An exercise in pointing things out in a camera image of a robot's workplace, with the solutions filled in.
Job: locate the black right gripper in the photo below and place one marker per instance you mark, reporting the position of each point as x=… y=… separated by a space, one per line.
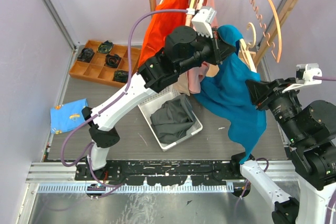
x=257 y=89

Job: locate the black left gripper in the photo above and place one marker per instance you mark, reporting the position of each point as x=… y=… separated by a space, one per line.
x=220 y=49

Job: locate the cream wooden hanger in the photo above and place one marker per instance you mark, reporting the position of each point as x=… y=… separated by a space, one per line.
x=244 y=54

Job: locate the teal blue t shirt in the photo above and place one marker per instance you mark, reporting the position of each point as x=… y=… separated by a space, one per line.
x=226 y=95

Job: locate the dark grey t shirt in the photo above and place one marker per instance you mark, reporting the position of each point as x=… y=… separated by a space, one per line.
x=173 y=119

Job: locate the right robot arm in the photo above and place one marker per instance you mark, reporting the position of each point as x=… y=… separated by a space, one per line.
x=310 y=132

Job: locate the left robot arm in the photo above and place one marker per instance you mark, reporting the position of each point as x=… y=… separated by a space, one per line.
x=183 y=50

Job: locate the beige t shirt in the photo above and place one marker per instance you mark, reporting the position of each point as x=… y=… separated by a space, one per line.
x=182 y=84

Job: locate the orange red t shirt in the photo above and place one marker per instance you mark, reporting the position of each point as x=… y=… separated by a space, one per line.
x=160 y=26

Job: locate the white plastic basket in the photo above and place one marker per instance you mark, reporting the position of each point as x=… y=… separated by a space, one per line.
x=150 y=105

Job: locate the rolled dark green sock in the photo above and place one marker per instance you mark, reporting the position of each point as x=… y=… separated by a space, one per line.
x=121 y=76

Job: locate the rolled black sock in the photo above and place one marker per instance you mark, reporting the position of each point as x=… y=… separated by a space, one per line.
x=112 y=60

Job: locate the wooden compartment tray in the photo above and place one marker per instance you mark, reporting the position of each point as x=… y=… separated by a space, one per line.
x=97 y=71

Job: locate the blue patterned cloth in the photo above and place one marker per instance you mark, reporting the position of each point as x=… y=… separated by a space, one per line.
x=66 y=117

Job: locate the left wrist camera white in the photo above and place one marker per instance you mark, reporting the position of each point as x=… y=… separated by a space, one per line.
x=202 y=20

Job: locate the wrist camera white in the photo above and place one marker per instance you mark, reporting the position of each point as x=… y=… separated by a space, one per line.
x=202 y=20
x=305 y=76

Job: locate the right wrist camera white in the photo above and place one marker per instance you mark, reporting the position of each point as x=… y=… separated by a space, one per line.
x=305 y=76

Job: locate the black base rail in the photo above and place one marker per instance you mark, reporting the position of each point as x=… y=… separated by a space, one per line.
x=167 y=173

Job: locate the white slotted cable duct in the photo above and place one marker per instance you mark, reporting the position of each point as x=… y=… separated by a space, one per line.
x=126 y=189

